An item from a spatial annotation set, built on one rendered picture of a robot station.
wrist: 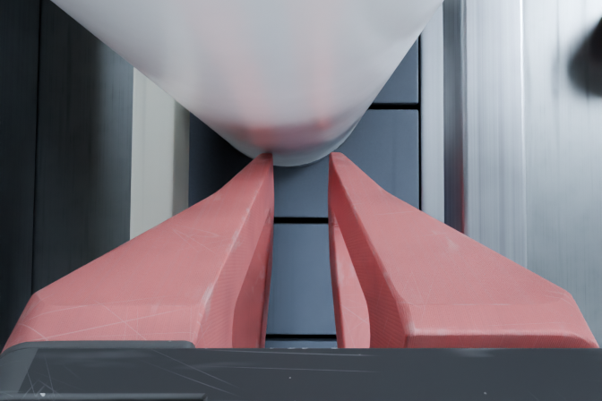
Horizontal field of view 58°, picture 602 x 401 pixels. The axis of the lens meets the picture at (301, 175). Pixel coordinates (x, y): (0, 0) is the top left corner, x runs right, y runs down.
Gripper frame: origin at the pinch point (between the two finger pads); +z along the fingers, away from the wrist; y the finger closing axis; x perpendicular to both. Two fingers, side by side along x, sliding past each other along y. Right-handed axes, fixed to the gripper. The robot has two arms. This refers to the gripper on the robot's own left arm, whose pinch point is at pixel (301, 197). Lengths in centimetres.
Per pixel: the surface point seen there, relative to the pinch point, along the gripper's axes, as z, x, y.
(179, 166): 2.7, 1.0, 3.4
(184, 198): 2.7, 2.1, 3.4
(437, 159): 5.4, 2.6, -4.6
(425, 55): 7.6, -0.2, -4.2
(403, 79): 6.9, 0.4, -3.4
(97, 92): 11.2, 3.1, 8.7
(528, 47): 12.4, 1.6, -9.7
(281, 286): 2.6, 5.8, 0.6
